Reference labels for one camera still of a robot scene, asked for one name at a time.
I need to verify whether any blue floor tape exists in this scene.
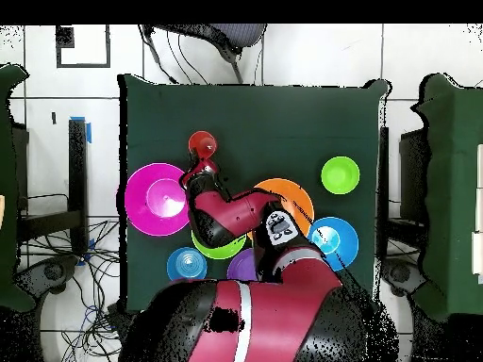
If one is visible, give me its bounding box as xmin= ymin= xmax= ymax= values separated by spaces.
xmin=69 ymin=115 xmax=92 ymax=144

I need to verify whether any green cloth side table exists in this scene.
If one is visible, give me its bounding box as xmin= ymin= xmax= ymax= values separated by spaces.
xmin=0 ymin=62 xmax=37 ymax=314
xmin=409 ymin=72 xmax=483 ymax=323

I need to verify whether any medium green bowl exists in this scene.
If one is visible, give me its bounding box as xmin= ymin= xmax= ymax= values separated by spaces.
xmin=191 ymin=229 xmax=247 ymax=260

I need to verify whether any grey mesh office chair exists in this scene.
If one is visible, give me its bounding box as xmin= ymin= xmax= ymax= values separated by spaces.
xmin=142 ymin=23 xmax=268 ymax=85

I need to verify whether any large pink bowl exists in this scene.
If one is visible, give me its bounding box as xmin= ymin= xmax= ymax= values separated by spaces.
xmin=124 ymin=162 xmax=192 ymax=238

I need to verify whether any large blue bowl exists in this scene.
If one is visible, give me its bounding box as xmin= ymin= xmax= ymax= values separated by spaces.
xmin=307 ymin=216 xmax=360 ymax=272

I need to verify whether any purple bowl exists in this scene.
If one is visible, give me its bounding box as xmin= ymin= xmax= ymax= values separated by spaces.
xmin=226 ymin=247 xmax=259 ymax=282

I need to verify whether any dark green tablecloth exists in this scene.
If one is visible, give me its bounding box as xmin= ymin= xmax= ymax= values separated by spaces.
xmin=118 ymin=73 xmax=390 ymax=316

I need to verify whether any small green bowl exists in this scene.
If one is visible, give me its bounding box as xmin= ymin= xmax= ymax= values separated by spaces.
xmin=320 ymin=156 xmax=361 ymax=196

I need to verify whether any large orange bowl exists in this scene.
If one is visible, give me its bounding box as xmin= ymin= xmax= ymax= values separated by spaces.
xmin=246 ymin=177 xmax=315 ymax=242

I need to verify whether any black metal stand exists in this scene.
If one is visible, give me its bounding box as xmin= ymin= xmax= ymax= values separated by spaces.
xmin=14 ymin=118 xmax=90 ymax=257
xmin=376 ymin=125 xmax=429 ymax=252

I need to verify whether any orange-red plastic cup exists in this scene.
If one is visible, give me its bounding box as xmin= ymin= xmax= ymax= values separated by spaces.
xmin=187 ymin=130 xmax=219 ymax=160

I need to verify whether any small blue bowl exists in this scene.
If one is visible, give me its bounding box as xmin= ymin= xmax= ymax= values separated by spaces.
xmin=166 ymin=246 xmax=208 ymax=282

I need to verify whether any black square floor frame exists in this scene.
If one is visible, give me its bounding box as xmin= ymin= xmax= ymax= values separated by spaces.
xmin=55 ymin=24 xmax=112 ymax=70

